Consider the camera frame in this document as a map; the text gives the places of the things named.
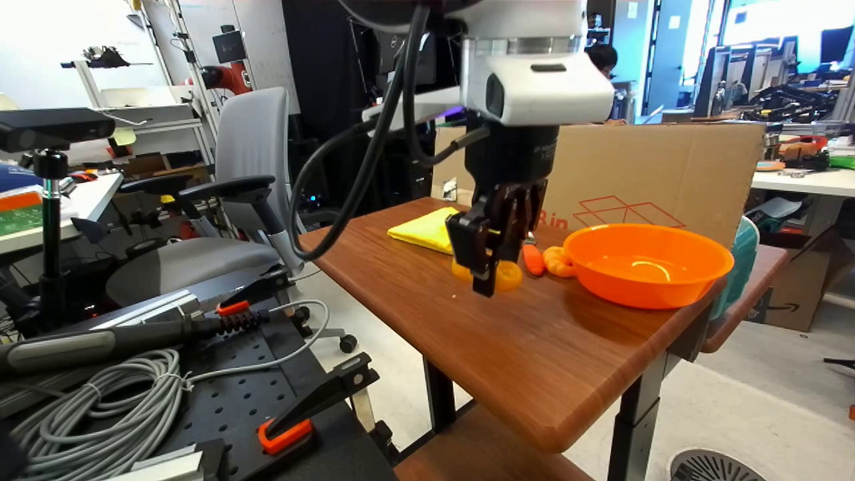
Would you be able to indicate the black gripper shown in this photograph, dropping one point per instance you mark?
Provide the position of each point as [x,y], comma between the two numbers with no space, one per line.
[511,155]

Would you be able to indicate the orange lumpy toy food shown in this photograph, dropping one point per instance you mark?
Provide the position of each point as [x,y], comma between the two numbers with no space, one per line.
[508,278]

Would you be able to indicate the orange plastic bowl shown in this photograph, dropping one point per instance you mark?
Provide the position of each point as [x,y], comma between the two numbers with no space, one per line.
[624,285]

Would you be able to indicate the orange toy carrot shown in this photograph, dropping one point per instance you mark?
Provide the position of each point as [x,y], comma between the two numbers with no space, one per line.
[534,259]

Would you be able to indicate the yellow folded cloth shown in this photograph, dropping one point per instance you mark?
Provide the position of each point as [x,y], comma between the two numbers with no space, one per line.
[424,231]

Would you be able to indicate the brown wooden table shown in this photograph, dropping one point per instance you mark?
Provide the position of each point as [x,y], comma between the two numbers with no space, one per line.
[499,348]

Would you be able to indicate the large cardboard box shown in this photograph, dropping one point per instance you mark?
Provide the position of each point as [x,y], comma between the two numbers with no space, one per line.
[642,170]

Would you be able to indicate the lower wooden shelf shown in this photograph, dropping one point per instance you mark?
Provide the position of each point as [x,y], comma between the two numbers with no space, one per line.
[483,454]

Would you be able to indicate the teal container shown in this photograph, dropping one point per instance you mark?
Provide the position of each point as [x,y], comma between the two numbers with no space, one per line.
[743,254]

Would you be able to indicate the grey office chair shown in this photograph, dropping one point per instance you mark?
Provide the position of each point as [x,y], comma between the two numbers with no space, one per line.
[254,134]

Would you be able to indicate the red black device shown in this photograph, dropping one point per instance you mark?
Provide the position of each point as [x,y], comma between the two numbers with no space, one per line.
[232,76]

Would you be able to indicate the white work table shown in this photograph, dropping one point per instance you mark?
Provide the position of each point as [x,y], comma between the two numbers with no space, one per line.
[803,183]

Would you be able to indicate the black pegboard cart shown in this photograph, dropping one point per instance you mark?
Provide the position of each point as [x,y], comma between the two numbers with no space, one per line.
[232,390]

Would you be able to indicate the small cardboard box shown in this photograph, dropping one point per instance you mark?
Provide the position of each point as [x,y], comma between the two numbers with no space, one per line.
[803,285]

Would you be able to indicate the black round floor fan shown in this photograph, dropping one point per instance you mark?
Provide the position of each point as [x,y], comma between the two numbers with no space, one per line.
[713,469]

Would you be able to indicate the white shelf rack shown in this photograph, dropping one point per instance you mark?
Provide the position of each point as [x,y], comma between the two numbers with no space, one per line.
[134,112]

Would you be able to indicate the long black bar clamp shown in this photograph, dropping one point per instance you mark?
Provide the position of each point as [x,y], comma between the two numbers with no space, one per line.
[109,342]

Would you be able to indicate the white side table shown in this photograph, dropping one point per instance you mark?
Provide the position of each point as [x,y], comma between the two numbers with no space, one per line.
[90,201]

